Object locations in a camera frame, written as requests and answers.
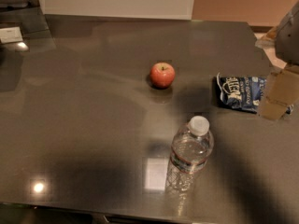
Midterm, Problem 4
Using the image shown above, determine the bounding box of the clear plastic water bottle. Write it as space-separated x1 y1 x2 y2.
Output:
165 116 214 191

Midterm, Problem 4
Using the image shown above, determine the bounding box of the red apple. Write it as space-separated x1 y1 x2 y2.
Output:
149 63 176 89

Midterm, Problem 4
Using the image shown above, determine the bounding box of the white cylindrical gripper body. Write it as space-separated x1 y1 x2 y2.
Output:
275 1 299 65

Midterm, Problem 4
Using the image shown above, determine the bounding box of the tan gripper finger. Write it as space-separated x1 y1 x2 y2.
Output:
258 64 299 120

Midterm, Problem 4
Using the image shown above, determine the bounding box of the white label card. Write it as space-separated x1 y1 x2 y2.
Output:
0 27 22 44

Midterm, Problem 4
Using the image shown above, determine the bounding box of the blue potato chip bag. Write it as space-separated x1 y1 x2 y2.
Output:
216 74 298 114

